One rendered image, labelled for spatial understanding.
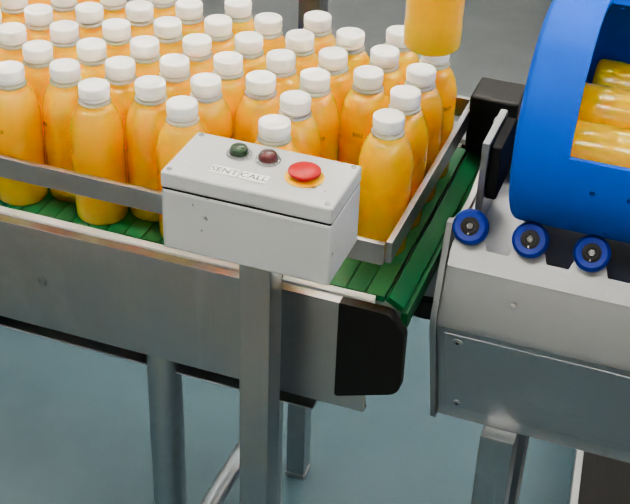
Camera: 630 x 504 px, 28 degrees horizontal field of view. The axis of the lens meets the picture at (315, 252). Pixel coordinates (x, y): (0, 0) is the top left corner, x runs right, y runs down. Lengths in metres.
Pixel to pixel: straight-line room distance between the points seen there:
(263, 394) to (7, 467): 1.18
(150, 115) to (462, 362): 0.51
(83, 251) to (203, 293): 0.17
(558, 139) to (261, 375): 0.45
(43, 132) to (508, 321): 0.66
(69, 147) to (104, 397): 1.19
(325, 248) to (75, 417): 1.46
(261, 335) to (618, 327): 0.43
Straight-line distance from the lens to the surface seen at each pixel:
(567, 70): 1.44
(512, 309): 1.58
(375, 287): 1.54
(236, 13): 1.81
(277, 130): 1.48
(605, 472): 2.46
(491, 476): 1.81
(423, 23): 1.46
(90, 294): 1.69
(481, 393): 1.72
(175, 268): 1.59
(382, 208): 1.55
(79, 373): 2.84
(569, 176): 1.45
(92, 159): 1.61
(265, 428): 1.57
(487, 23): 4.57
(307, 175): 1.35
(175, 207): 1.39
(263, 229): 1.36
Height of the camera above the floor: 1.79
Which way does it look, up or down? 34 degrees down
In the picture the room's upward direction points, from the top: 2 degrees clockwise
